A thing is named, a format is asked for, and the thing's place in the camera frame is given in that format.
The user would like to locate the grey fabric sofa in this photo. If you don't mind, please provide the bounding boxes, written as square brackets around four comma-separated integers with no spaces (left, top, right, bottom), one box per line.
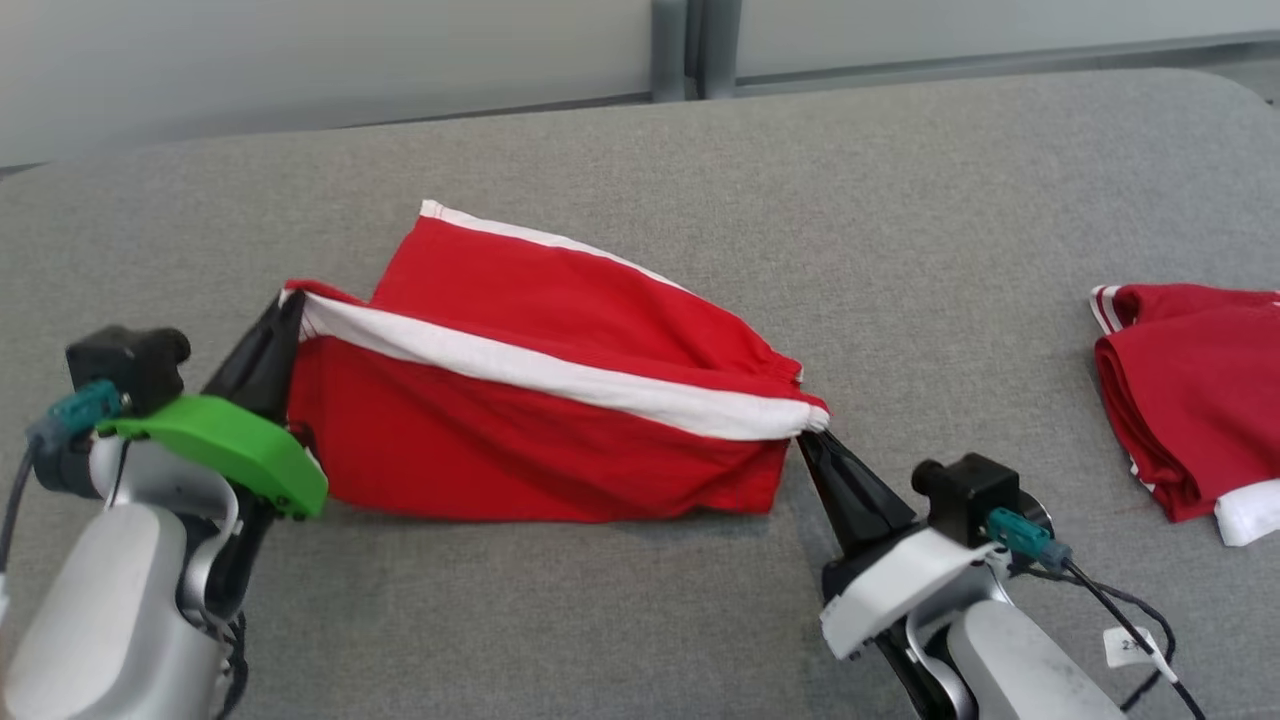
[0,68,1280,720]

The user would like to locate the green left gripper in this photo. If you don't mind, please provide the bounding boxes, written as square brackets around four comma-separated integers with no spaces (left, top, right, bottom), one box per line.
[97,290,329,521]

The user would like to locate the small white printed cable tag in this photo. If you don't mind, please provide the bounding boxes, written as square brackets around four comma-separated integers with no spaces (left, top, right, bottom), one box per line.
[1103,627,1166,669]

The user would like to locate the left cable with teal connector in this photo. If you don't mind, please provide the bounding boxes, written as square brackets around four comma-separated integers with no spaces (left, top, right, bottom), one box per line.
[0,380,126,581]

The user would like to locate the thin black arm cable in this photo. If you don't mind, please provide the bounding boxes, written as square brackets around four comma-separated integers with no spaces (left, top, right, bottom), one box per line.
[215,610,249,720]

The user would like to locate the grey round partition post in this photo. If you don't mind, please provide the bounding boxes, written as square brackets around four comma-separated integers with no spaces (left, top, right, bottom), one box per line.
[652,0,691,103]
[700,0,743,99]

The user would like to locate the red shorts with white trim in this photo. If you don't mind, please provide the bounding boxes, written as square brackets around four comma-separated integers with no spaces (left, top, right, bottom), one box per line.
[278,200,831,524]

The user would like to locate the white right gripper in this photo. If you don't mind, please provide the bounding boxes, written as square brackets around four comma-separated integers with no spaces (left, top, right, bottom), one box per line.
[797,430,1011,661]

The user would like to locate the red and white t-shirt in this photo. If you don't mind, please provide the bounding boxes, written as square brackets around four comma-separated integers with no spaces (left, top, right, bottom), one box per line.
[1090,283,1280,548]

